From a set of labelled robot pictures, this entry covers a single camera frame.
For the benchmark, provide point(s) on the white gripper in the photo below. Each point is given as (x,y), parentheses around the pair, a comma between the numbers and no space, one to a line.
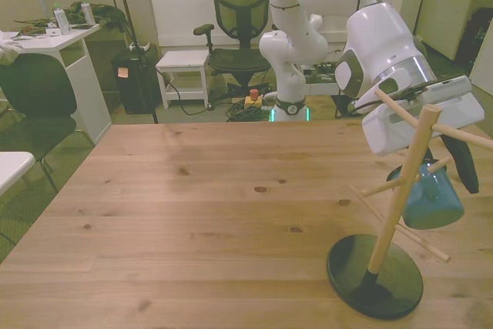
(443,121)

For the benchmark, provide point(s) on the blue enamel mug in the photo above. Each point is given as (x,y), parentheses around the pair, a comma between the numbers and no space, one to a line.
(435,209)

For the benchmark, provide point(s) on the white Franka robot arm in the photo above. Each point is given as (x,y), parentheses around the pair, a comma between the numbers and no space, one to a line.
(292,74)

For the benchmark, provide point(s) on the wooden mug tree black base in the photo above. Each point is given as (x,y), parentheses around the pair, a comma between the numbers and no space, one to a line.
(393,290)

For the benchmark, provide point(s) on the black bag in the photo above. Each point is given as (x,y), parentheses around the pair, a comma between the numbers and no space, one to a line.
(477,36)

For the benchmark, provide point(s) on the white leaning panel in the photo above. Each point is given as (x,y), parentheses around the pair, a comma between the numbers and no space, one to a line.
(443,9)

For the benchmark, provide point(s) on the yellow emergency stop button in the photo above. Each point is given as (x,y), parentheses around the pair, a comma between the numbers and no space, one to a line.
(253,99)

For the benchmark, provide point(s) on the black mesh office chair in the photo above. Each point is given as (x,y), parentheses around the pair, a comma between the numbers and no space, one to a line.
(239,1)

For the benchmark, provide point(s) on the white small stool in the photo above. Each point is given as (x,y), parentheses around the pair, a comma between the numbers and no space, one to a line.
(181,59)

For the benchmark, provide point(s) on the black box with sticky note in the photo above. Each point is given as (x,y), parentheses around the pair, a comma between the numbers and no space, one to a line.
(135,94)

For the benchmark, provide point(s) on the black tripod stand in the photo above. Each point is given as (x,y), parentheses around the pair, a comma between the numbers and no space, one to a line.
(128,9)

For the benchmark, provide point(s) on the white desk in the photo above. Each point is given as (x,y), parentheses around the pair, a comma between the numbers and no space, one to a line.
(90,90)

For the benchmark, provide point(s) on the green camouflage cloth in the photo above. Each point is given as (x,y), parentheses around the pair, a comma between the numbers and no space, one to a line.
(104,13)

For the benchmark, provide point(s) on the clear plastic bottle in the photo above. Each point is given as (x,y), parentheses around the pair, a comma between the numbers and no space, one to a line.
(88,13)
(62,21)

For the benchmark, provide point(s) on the small white box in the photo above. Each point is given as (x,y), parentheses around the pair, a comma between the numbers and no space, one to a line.
(53,31)

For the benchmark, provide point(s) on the black plastic chair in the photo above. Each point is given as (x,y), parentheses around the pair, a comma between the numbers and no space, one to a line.
(34,86)

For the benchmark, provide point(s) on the white table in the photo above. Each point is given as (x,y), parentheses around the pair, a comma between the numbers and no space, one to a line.
(13,167)

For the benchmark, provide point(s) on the white cloth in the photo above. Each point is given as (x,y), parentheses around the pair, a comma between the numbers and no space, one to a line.
(8,49)

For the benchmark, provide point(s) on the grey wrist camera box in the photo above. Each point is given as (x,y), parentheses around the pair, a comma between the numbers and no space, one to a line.
(447,88)

